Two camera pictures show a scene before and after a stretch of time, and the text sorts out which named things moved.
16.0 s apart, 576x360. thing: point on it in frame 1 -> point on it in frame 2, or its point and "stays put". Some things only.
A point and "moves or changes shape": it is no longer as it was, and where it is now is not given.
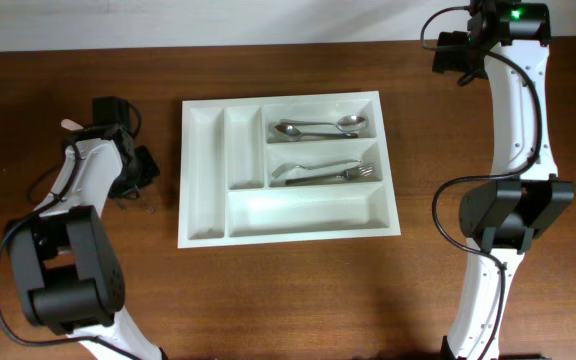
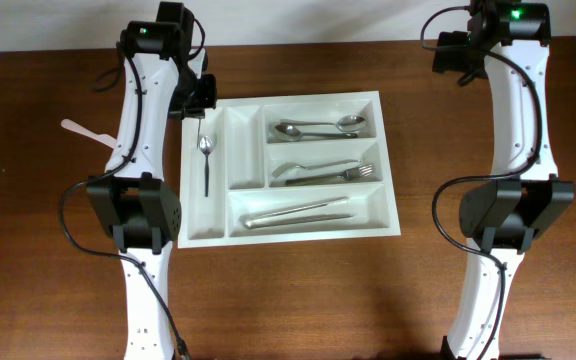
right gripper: [448, 54] stays put
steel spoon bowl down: [347, 123] stays put
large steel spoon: [291, 133] stays put
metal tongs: [119, 200] moves or changes shape
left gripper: [151, 170] -> [208, 100]
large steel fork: [362, 171] stays put
